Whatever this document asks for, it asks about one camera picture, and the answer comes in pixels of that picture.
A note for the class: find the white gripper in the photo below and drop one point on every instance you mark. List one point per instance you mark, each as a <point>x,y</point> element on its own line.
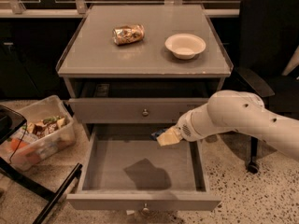
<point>184,126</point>

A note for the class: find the blue rxbar blueberry bar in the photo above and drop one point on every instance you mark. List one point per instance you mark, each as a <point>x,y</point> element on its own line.
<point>155,135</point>

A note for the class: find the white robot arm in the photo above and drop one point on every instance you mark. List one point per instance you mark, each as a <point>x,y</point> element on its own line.
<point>235,111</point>

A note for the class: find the round metal drawer knob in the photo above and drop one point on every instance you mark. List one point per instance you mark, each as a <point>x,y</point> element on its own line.
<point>145,112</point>

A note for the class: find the grey drawer cabinet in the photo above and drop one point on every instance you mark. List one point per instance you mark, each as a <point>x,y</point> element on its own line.
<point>144,69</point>

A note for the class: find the lower metal drawer knob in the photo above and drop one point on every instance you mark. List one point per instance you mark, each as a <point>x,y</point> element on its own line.
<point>145,211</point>

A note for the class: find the closed grey top drawer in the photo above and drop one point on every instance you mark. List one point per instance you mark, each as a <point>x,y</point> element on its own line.
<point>129,110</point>

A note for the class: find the dark object in shelf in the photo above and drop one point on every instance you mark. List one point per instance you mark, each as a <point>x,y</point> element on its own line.
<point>101,90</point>

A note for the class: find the white paper bowl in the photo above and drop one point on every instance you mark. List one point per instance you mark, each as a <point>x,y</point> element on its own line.
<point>185,46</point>

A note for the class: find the shiny gold snack bag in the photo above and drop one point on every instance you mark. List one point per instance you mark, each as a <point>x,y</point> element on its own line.
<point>128,34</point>

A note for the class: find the clear plastic storage bin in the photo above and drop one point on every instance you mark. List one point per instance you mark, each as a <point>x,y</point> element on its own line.
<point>25,158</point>

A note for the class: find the black office chair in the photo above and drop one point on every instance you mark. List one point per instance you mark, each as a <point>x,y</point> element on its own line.
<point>268,66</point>

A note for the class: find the snacks inside plastic bin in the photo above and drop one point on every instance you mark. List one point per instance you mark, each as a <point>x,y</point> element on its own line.
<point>31,132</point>

